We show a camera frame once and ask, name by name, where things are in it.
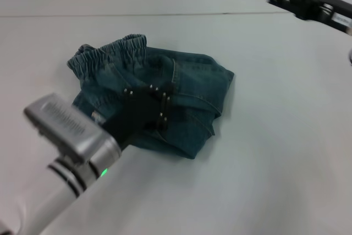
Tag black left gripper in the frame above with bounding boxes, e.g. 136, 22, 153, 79
105, 83, 175, 150

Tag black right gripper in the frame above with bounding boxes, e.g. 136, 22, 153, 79
252, 0, 352, 31

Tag blue denim shorts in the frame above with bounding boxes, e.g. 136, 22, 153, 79
67, 33, 235, 160

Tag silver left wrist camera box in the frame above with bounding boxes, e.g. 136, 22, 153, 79
23, 94, 122, 165

